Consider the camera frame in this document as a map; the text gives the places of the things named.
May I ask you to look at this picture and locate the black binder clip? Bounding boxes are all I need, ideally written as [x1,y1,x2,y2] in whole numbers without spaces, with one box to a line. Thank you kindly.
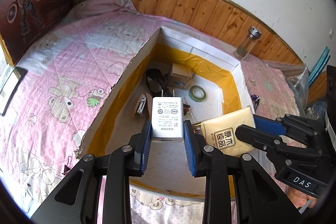
[63,156,72,176]

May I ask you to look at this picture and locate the person right hand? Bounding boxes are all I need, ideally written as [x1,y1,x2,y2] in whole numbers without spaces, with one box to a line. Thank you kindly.
[287,187,318,208]

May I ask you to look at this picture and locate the glass bottle with metal lid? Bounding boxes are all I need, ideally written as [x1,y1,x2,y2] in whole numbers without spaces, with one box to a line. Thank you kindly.
[234,26,262,60]

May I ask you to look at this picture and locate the green tape roll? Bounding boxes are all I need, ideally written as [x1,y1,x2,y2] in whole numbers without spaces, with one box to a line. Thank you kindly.
[189,85,206,102]

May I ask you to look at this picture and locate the gold metal tin box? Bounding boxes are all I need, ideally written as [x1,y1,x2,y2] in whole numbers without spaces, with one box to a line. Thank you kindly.
[168,63,192,89]

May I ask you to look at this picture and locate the pink stapler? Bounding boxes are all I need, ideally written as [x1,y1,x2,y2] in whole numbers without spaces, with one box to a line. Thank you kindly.
[134,93,153,119]

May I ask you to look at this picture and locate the teal boards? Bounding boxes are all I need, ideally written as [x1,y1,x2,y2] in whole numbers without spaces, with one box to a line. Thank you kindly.
[308,47,330,87]

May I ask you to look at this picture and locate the pink cartoon bear quilt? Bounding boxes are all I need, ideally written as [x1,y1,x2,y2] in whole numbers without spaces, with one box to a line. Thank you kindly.
[1,0,299,217]

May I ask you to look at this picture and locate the yellow tissue pack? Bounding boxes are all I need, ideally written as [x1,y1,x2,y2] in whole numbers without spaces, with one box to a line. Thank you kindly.
[194,107,255,156]

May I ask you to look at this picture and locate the robot toy box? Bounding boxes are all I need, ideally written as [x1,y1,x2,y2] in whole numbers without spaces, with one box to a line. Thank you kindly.
[1,0,73,65]

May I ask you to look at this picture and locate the white usb charger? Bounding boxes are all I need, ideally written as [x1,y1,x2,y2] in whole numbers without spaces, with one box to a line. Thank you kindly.
[151,97,184,143]

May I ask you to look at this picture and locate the white cardboard box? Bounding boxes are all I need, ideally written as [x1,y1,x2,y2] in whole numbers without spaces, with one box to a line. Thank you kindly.
[79,24,252,201]

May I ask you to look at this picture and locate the purple ultraman figure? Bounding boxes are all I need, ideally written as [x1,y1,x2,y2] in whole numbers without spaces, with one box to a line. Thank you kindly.
[251,94,260,111]

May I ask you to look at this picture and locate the black smartphone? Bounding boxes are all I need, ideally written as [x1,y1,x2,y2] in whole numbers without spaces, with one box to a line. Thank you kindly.
[0,65,27,116]

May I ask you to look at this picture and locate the wall socket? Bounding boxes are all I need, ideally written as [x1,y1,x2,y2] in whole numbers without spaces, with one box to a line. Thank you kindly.
[329,29,334,40]

